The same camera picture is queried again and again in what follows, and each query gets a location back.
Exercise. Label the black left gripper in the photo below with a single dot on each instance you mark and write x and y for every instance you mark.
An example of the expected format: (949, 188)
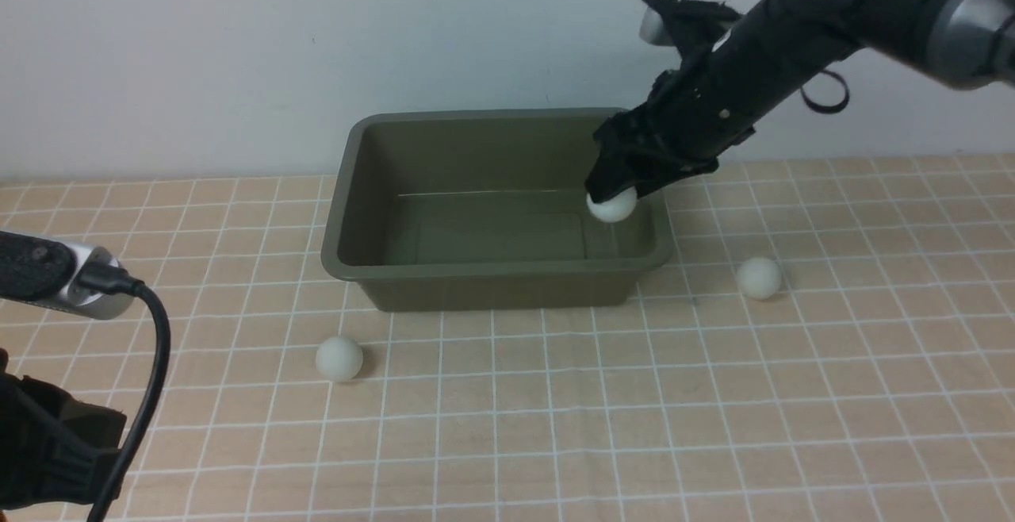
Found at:
(54, 448)

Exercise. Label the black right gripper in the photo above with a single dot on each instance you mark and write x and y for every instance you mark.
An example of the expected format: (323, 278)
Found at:
(678, 132)

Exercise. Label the white ball with logo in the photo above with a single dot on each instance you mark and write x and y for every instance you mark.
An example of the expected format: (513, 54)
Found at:
(615, 209)

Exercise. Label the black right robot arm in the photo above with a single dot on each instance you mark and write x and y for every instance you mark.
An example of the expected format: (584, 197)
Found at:
(737, 67)

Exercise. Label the olive green plastic bin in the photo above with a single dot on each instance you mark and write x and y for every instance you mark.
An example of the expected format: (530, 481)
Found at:
(479, 210)

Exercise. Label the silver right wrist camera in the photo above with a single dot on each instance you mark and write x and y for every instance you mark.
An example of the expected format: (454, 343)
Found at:
(688, 25)

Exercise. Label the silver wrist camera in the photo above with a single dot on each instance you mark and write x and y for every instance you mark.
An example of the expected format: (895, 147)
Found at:
(688, 25)
(37, 270)

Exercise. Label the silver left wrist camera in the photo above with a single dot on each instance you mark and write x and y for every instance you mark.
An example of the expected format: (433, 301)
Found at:
(37, 270)

